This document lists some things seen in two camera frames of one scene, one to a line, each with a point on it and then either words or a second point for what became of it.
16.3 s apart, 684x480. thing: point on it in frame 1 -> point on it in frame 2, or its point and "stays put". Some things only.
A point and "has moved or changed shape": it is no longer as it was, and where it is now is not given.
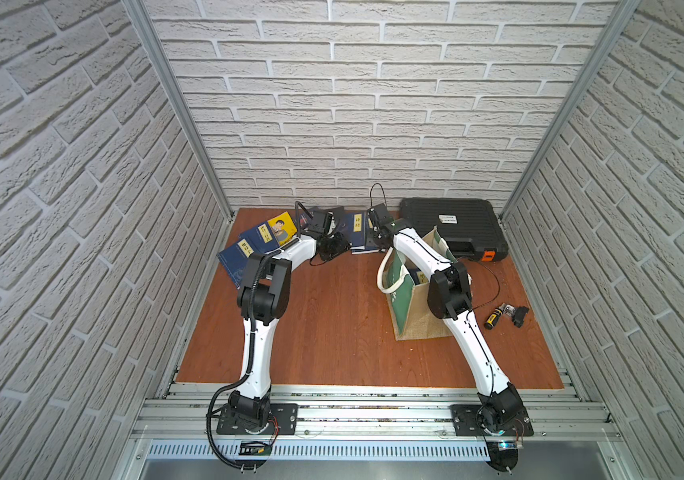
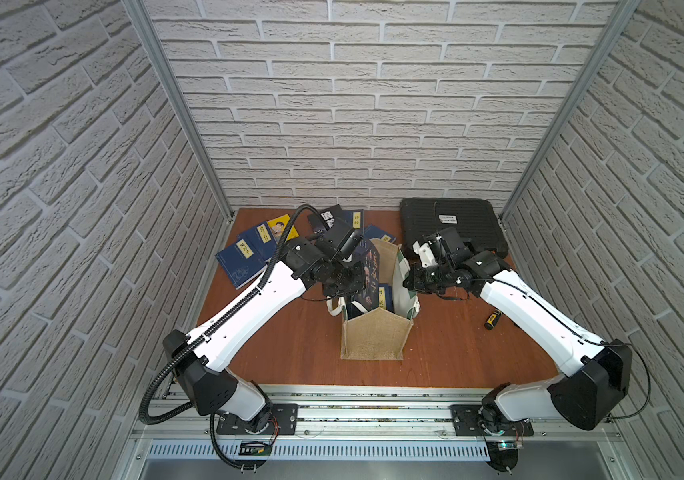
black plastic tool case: [470, 228] stays put
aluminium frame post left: [143, 18] stays put
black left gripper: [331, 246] -> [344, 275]
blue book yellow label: [359, 234] has moved or changed shape
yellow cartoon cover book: [282, 227] stays put
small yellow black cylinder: [497, 313] stays put
